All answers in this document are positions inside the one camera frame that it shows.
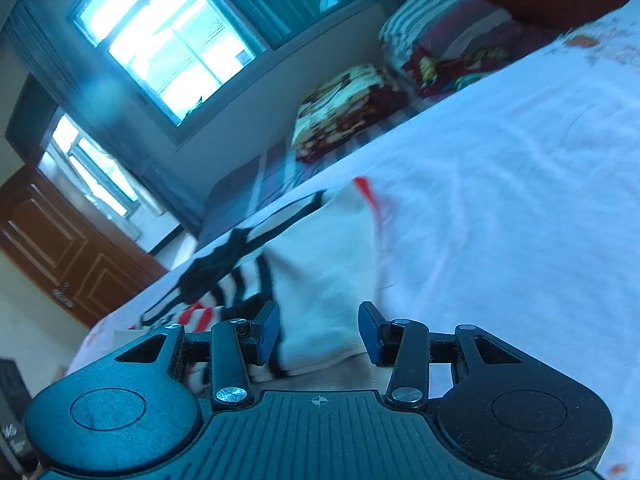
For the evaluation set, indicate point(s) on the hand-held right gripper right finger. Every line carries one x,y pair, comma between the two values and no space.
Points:
371,335

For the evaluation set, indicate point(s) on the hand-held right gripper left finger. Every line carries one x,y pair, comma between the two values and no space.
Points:
267,335

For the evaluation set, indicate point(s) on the striped knit sweater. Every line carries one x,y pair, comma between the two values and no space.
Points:
320,270

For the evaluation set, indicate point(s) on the floral bed sheet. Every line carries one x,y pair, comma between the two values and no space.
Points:
500,185

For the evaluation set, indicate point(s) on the brown wooden door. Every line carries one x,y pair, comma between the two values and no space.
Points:
65,255

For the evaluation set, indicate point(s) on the folded floral blanket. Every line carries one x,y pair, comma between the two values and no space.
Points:
345,110

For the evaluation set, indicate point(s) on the balcony window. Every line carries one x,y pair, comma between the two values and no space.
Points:
95,170

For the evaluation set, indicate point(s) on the dark object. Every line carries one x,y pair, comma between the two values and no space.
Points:
12,410

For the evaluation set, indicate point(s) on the large bedroom window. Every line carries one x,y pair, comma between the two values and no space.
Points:
170,40

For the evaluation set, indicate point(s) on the striped pillow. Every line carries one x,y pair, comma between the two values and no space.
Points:
445,30

